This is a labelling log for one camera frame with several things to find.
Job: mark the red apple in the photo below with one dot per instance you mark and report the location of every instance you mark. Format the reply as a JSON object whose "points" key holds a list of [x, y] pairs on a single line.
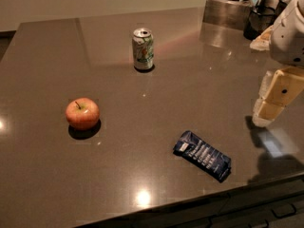
{"points": [[82, 114]]}

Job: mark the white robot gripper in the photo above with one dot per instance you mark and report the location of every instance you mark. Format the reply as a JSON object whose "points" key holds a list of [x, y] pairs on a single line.
{"points": [[289, 40]]}

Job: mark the black mesh cup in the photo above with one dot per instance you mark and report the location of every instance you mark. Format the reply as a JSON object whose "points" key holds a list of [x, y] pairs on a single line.
{"points": [[259, 19]]}

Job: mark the dark blue snack bar wrapper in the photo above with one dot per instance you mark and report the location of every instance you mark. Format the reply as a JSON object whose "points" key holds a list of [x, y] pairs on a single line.
{"points": [[203, 155]]}

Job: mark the stainless steel dispenser base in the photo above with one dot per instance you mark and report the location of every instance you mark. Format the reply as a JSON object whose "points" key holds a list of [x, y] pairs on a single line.
{"points": [[226, 13]]}

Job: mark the white green soda can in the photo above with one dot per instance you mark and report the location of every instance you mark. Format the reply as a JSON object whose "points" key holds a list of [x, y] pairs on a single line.
{"points": [[143, 49]]}

